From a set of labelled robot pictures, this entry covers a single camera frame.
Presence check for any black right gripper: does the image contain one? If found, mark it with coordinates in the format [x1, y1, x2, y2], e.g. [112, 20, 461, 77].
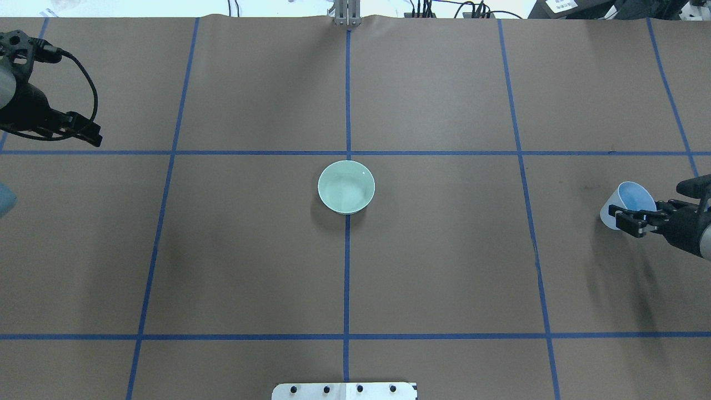
[608, 202, 710, 259]

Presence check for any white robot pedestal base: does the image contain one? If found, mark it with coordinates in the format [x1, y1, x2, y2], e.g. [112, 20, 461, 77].
[271, 382, 418, 399]

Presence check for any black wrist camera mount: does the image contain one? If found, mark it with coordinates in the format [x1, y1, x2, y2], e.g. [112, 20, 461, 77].
[1, 30, 63, 68]
[675, 174, 710, 208]

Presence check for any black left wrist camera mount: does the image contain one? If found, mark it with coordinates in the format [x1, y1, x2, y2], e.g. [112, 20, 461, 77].
[1, 30, 63, 68]

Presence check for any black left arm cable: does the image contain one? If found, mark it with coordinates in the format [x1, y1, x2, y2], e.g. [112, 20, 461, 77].
[0, 47, 99, 142]

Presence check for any light blue plastic cup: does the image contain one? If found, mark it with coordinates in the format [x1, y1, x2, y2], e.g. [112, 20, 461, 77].
[599, 181, 657, 230]

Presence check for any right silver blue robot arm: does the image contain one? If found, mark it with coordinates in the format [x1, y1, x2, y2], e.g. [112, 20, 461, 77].
[603, 199, 710, 261]

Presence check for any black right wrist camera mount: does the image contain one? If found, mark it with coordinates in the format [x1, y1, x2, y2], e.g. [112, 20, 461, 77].
[675, 174, 710, 208]

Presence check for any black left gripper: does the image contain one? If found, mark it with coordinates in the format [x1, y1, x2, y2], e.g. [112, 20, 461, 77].
[1, 83, 103, 148]

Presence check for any pale green bowl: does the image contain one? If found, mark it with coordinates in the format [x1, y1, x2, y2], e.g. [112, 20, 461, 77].
[317, 160, 376, 215]

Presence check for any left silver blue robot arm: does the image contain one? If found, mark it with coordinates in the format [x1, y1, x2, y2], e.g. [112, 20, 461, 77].
[2, 50, 103, 148]

